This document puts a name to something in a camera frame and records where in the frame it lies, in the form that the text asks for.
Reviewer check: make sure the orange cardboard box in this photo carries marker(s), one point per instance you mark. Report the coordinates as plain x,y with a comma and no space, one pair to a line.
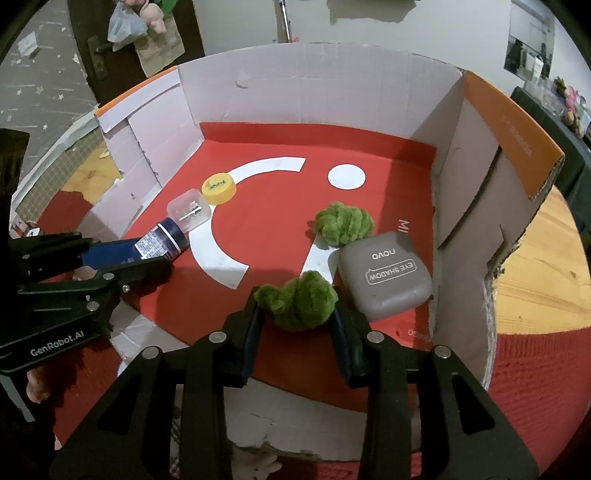
277,115

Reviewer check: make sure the dark brown door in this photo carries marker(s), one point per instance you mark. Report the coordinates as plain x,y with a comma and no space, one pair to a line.
83,18

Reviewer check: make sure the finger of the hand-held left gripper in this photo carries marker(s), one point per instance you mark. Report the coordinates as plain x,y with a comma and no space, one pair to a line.
46,247
134,274

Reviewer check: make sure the brown paper bag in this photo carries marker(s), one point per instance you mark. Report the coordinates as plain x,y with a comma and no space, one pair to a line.
159,50

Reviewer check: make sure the blue glitter bottle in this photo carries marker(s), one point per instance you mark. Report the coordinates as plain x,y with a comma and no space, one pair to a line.
157,242

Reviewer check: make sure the person's left hand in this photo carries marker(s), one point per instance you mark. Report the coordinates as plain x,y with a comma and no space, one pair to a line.
37,387

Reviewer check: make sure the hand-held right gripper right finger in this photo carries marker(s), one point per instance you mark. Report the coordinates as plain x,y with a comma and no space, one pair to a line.
344,350

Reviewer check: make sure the green yarn pompom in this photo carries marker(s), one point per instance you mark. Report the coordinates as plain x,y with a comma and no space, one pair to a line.
302,300
344,224

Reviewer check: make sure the green plush toy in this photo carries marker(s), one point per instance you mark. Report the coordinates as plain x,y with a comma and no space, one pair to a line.
167,4

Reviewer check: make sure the row of small figurines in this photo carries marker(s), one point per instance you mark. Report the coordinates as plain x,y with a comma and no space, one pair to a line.
572,104

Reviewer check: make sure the green cloth table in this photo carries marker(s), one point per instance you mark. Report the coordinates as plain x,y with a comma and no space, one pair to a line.
568,147

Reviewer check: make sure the grey eyeshadow case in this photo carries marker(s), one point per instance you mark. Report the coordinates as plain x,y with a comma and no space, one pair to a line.
383,277

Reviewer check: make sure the clear plastic box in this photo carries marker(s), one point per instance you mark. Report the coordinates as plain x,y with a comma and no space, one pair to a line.
189,212

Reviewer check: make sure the pink plush toy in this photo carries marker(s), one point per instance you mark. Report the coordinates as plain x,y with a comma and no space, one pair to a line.
154,16

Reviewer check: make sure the red knitted mat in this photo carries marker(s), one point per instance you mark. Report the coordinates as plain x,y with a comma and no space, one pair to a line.
531,392

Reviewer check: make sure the yellow bottle cap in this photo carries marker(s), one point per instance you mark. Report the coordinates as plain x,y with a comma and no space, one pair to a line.
219,189

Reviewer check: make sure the clear plastic bag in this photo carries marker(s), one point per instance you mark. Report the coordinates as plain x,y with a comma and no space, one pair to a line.
124,27

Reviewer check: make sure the red tipped stick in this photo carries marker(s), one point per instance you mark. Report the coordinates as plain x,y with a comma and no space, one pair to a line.
286,18

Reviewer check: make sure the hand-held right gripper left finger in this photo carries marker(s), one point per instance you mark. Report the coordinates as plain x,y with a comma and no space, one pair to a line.
251,332

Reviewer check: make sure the wall poster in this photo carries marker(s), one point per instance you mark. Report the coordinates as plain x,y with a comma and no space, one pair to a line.
531,41

